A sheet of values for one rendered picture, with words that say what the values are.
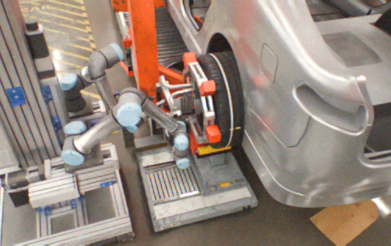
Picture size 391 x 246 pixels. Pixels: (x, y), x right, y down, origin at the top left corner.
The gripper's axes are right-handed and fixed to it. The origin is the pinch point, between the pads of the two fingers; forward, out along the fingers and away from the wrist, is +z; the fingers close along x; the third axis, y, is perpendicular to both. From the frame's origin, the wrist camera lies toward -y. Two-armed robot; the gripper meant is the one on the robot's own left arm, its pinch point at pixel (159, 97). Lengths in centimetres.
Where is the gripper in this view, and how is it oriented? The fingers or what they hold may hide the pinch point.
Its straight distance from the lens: 259.4
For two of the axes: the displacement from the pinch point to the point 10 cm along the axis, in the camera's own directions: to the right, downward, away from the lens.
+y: -0.1, 7.5, 6.6
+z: 4.7, -5.8, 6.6
